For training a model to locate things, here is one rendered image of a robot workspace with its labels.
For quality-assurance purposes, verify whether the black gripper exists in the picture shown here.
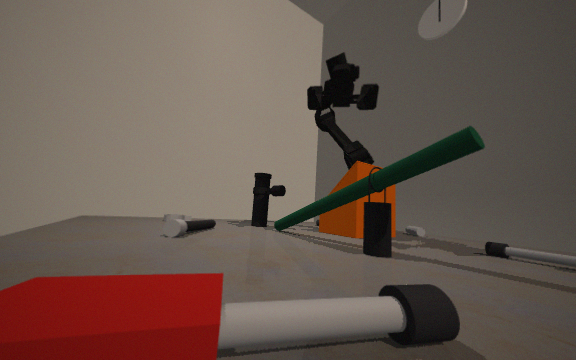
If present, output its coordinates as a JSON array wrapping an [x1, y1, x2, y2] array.
[[307, 83, 379, 110]]

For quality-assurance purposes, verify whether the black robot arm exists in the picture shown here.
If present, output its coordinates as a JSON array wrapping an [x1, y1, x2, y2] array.
[[315, 52, 374, 169]]

